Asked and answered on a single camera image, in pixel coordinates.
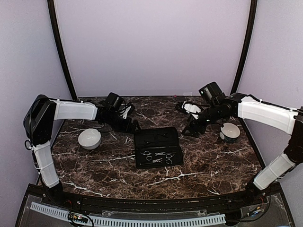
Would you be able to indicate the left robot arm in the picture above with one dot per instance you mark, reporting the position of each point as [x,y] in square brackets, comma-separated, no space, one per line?
[44,111]

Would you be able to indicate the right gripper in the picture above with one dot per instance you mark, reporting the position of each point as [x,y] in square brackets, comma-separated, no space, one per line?
[191,125]

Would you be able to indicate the white ceramic bowl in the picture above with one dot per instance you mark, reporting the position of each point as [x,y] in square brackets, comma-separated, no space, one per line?
[89,139]

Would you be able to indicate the black frame post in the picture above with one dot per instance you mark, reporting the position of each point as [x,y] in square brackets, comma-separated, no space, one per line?
[60,50]
[246,45]

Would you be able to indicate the black front rail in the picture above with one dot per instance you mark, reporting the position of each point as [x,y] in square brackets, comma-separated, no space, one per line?
[232,202]

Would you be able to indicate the left black frame post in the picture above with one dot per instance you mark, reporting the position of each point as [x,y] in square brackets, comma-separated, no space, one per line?
[60,50]

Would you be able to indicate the silver straight scissors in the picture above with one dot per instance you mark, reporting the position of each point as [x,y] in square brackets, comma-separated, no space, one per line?
[148,155]

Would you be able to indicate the silver thinning scissors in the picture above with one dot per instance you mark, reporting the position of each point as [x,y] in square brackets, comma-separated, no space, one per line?
[168,157]

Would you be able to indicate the right black frame post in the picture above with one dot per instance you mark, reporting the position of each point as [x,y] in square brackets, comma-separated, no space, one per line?
[246,45]

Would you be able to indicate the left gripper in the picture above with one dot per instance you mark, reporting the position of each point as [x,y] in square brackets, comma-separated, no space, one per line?
[126,128]

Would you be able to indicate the black zippered tool case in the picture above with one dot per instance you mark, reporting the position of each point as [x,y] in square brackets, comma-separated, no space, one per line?
[172,146]

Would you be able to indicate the teal white cup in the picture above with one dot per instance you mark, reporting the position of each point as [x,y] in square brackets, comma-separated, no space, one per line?
[229,132]

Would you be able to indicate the white slotted cable duct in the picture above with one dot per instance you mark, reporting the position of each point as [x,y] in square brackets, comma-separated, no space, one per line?
[126,220]

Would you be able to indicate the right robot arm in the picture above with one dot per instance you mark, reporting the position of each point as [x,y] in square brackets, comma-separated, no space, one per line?
[219,106]

